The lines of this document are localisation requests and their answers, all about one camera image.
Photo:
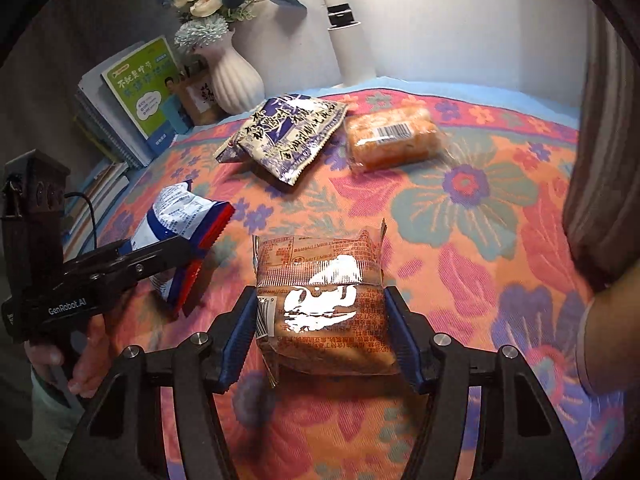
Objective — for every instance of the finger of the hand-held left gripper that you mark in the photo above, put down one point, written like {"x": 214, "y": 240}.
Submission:
{"x": 165, "y": 260}
{"x": 95, "y": 260}

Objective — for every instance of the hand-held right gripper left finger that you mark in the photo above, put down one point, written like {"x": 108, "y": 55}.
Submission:
{"x": 240, "y": 335}

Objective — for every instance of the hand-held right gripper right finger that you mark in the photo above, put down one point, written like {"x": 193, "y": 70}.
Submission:
{"x": 400, "y": 335}

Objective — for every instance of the blue white red snack packet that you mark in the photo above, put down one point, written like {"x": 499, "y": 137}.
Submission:
{"x": 180, "y": 215}

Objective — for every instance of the long bread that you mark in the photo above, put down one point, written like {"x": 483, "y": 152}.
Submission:
{"x": 320, "y": 300}

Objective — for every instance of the person's left hand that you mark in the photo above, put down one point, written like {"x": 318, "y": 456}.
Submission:
{"x": 87, "y": 355}

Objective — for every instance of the stack of books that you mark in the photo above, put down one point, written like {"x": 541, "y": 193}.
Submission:
{"x": 110, "y": 150}

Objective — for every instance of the floral woven cloth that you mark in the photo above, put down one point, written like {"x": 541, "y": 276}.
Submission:
{"x": 475, "y": 240}

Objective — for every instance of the green book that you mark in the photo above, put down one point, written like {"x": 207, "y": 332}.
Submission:
{"x": 145, "y": 90}

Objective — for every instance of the blue white patterned snack bag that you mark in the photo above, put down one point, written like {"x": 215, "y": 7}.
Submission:
{"x": 285, "y": 135}

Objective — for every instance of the white ribbed vase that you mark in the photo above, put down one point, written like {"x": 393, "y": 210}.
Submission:
{"x": 235, "y": 80}

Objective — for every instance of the puffed rice cake pack barcode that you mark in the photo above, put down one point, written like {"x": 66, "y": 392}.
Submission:
{"x": 395, "y": 137}

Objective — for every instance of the beige thermos bottle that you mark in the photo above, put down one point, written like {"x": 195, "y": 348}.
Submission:
{"x": 610, "y": 350}

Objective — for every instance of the grey striped fabric bag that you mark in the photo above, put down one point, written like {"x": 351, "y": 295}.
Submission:
{"x": 595, "y": 185}

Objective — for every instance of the artificial flower bouquet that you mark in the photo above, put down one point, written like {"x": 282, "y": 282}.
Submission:
{"x": 215, "y": 0}

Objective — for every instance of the white lamp pole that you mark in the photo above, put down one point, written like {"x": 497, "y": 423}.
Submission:
{"x": 355, "y": 45}

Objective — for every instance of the black clip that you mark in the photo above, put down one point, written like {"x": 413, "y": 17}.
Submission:
{"x": 342, "y": 15}

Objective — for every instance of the small picture frame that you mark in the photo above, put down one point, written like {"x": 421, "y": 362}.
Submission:
{"x": 200, "y": 97}

